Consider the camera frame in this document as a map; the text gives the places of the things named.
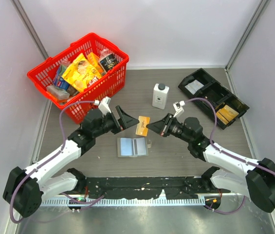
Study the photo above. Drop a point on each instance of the orange snack packet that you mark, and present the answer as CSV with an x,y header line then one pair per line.
x,y
94,61

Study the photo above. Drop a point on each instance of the red plastic shopping basket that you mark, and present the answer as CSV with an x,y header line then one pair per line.
x,y
77,106

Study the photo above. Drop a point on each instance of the blue snack box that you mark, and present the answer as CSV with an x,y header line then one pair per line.
x,y
58,80

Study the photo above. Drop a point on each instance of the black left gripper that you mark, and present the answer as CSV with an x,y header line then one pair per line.
x,y
127,121

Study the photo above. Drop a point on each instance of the white bottle grey cap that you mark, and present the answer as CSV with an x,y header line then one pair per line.
x,y
160,94

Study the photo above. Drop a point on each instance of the white slotted cable duct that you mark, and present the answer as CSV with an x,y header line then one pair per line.
x,y
60,201

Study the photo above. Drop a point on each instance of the yellow classic chips bag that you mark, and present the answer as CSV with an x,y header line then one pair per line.
x,y
80,74

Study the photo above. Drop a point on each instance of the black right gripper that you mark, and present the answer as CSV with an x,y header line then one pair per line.
x,y
162,126

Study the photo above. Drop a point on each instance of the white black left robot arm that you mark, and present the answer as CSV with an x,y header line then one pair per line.
x,y
25,189

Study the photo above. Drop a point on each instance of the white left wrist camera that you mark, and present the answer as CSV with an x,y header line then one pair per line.
x,y
103,105

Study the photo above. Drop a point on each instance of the black labelled snack jar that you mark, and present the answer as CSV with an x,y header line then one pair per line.
x,y
108,62

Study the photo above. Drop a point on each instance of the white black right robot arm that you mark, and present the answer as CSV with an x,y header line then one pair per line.
x,y
252,178

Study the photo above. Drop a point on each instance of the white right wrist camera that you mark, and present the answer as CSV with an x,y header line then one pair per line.
x,y
178,107

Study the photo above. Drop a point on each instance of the clear wrapped pale package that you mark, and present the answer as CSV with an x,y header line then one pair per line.
x,y
58,93

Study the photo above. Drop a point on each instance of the black VIP cards in tray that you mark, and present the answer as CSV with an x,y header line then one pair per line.
x,y
211,96

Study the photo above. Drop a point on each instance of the gold VIP credit card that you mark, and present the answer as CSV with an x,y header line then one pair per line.
x,y
141,129

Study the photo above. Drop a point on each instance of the silver cards in tray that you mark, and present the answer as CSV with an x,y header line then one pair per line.
x,y
194,86

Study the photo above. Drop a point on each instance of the grey leather card holder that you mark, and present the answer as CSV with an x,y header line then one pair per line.
x,y
132,147

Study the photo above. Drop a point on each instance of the black three-compartment card tray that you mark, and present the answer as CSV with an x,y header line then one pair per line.
x,y
210,83

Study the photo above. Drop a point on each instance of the gold cards stack in tray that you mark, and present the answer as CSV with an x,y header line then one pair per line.
x,y
226,114

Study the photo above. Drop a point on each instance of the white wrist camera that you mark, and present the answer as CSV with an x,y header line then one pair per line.
x,y
178,107
103,105

